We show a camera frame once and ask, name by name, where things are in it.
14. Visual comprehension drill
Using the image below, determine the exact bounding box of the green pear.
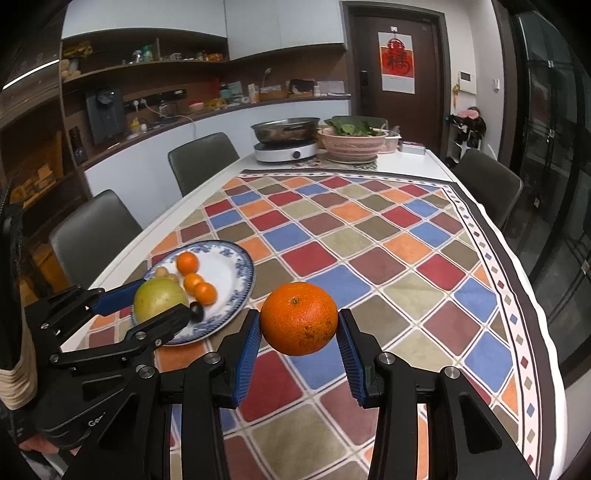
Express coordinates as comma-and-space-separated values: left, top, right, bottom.
132, 277, 189, 324

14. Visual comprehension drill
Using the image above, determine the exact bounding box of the orange mandarin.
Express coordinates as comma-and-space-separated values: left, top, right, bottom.
193, 282, 217, 306

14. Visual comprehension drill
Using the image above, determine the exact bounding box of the small mandarin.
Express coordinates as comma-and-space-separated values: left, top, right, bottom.
175, 251, 199, 276
182, 272, 204, 296

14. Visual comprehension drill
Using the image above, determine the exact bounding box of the large orange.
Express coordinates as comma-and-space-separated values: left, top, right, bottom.
260, 282, 338, 356

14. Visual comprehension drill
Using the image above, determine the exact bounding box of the dark plum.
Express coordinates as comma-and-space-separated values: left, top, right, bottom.
189, 301, 205, 323

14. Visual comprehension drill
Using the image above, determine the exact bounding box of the grey chair near left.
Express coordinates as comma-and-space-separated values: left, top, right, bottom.
49, 190, 142, 288

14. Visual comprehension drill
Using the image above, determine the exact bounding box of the grey chair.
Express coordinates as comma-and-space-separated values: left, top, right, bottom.
453, 149, 523, 229
49, 190, 142, 288
168, 132, 239, 196

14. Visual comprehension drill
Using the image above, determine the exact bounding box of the blue white porcelain plate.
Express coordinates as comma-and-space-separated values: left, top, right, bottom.
131, 240, 254, 345

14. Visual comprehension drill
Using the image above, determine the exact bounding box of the colourful checkered tablecloth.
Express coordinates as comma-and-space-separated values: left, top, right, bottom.
75, 169, 558, 480

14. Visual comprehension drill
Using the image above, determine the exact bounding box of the grey chair far left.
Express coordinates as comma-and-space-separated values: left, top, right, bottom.
168, 132, 239, 196

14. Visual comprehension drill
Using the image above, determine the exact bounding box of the black water dispenser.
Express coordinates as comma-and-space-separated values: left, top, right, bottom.
86, 89, 127, 145

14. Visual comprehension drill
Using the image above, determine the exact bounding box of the white induction cooker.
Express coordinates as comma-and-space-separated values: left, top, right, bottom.
254, 141, 318, 163

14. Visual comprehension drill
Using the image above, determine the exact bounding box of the grey chair right side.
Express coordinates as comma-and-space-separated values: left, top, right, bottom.
453, 149, 523, 229

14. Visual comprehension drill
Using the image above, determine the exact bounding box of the small white box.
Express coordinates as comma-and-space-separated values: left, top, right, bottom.
400, 141, 426, 155

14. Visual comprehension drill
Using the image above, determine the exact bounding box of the steel pot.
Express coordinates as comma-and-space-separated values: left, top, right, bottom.
250, 117, 320, 144

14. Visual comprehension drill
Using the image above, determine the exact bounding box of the pink basket of greens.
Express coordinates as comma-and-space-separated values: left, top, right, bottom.
318, 116, 402, 164

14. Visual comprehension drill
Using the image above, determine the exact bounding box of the stroller with pink toy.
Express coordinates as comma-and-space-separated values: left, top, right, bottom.
446, 106, 487, 165

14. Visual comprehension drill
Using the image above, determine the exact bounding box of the white intercom panel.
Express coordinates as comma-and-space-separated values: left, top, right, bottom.
458, 71, 477, 95

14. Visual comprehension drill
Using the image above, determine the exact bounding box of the dark wooden door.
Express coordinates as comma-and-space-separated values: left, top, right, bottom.
342, 1, 451, 157

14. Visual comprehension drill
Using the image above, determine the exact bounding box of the red fu poster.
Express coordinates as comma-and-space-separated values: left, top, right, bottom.
378, 32, 416, 95

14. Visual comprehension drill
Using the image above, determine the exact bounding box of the black glass sliding door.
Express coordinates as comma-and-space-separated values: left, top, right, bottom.
507, 10, 590, 386

